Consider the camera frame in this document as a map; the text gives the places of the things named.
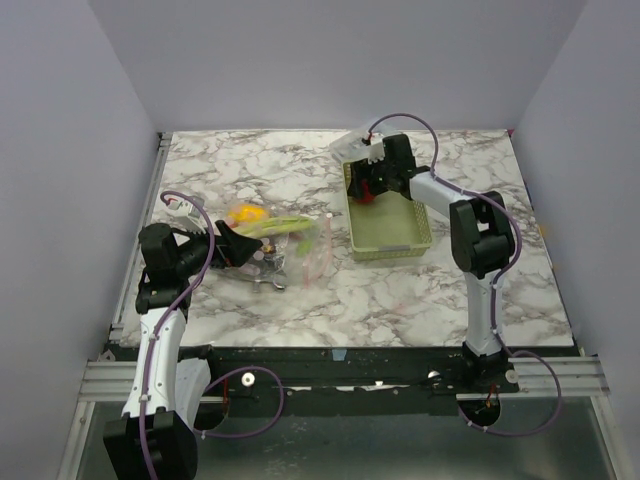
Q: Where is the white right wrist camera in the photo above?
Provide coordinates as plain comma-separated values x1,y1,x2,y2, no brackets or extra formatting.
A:
356,137,385,164

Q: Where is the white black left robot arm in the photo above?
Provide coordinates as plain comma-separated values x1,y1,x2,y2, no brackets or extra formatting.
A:
103,221,263,479

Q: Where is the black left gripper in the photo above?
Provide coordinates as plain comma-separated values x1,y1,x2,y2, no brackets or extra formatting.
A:
176,219,263,276

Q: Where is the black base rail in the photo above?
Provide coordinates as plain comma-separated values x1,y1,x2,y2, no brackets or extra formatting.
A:
164,344,526,416

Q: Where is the green perforated plastic basket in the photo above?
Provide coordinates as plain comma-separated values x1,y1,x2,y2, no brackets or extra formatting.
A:
343,163,432,262

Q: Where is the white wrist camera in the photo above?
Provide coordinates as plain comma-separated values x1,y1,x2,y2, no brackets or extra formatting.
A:
356,137,385,164
165,195,207,233

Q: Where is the clear plastic organizer box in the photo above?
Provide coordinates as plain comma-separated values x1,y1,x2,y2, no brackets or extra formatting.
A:
328,121,398,164

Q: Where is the chrome metal faucet piece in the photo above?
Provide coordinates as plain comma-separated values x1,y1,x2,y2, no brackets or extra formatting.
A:
250,275,287,294

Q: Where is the red fake apple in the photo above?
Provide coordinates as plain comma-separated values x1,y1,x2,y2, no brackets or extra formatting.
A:
352,182,376,204

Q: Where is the clear zip top bag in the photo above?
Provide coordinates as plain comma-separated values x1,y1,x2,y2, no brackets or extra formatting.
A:
220,207,332,287

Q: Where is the green fake vegetable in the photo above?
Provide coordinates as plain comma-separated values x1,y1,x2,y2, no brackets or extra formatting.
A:
235,216,314,239

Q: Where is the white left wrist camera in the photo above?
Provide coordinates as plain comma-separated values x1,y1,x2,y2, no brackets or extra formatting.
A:
165,195,207,233

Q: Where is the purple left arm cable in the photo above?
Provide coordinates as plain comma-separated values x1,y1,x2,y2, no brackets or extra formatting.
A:
137,190,286,480

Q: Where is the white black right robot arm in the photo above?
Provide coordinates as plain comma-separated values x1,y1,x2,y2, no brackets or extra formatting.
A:
347,133,522,392

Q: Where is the yellow fake pepper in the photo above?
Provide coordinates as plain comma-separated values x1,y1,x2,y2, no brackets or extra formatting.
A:
227,203,269,225

